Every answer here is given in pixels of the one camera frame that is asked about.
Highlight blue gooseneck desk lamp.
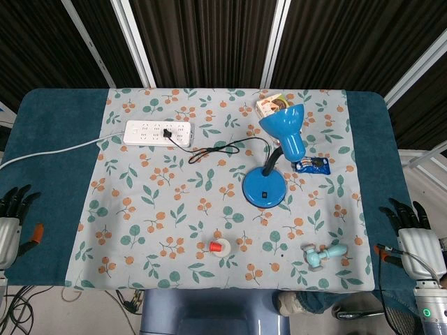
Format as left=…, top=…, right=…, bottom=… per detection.
left=242, top=103, right=307, bottom=209

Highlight beige floor cable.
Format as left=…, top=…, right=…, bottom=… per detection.
left=61, top=286, right=84, bottom=303

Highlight black plug with cable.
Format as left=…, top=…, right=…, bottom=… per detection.
left=114, top=289, right=145, bottom=315

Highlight white power strip cable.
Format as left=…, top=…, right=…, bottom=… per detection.
left=0, top=131, right=126, bottom=170

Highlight black lamp power cord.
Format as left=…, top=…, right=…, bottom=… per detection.
left=162, top=128, right=277, bottom=165

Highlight white low frame rail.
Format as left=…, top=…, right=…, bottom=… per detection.
left=397, top=146, right=447, bottom=170

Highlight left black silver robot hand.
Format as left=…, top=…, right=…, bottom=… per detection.
left=0, top=184, right=45, bottom=271

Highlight teal table cover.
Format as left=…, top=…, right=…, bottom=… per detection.
left=0, top=87, right=426, bottom=317

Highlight wide silver aluminium frame post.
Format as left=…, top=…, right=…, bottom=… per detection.
left=383, top=36, right=447, bottom=107
left=110, top=0, right=157, bottom=89
left=259, top=0, right=293, bottom=89

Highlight blue cookie snack packet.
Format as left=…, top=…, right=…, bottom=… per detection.
left=292, top=156, right=331, bottom=174

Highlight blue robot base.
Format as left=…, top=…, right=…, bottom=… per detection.
left=139, top=289, right=291, bottom=335

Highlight grey worn shoe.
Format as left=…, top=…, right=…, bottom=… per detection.
left=272, top=291, right=305, bottom=317

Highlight black shoe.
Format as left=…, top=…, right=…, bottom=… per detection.
left=331, top=302, right=385, bottom=320

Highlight floral printed tablecloth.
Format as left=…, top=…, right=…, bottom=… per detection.
left=64, top=87, right=376, bottom=292

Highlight small printed snack box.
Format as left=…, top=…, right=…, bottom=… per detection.
left=255, top=93, right=296, bottom=118

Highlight thin silver frame bar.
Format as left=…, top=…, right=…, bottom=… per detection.
left=59, top=0, right=117, bottom=89

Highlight light blue toy faucet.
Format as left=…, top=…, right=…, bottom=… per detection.
left=300, top=243, right=349, bottom=271

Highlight tangled black floor cables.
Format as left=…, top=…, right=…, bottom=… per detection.
left=0, top=285, right=48, bottom=335

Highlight white power strip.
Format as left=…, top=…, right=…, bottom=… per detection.
left=124, top=119, right=196, bottom=148

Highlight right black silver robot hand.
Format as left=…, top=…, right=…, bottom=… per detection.
left=374, top=198, right=447, bottom=281

